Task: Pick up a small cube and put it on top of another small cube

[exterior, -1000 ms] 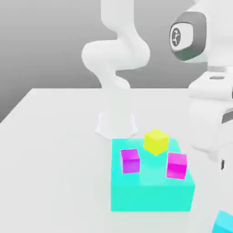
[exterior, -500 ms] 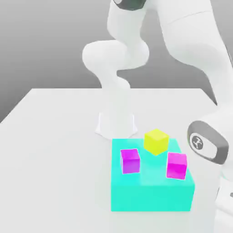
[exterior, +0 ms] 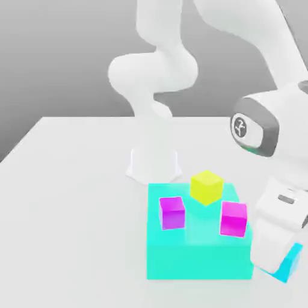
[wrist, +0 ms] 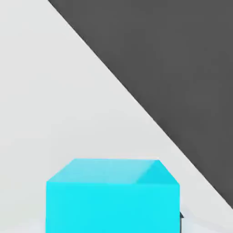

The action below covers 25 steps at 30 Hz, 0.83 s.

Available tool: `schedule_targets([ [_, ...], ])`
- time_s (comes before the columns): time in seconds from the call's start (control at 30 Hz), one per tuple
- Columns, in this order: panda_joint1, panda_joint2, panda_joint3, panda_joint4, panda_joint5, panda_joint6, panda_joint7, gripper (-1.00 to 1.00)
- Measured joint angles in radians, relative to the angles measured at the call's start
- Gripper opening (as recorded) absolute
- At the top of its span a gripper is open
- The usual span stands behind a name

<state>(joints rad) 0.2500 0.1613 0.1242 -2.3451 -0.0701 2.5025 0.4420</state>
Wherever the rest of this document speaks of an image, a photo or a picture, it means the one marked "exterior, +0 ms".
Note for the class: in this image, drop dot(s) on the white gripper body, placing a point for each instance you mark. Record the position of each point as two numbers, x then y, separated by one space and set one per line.
269 240

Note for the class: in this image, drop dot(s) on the small cyan cube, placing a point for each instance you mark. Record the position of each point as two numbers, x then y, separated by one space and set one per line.
290 266

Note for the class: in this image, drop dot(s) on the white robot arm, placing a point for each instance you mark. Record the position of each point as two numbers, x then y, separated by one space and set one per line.
154 69

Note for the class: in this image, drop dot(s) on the small magenta cube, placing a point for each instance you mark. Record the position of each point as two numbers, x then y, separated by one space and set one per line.
233 220

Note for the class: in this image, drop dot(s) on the small yellow cube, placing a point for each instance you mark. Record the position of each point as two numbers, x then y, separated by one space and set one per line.
206 186

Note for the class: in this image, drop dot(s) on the small purple cube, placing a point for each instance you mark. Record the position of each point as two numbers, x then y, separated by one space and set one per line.
172 214

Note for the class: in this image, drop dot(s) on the large turquoise box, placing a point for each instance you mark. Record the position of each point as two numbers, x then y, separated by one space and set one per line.
197 259

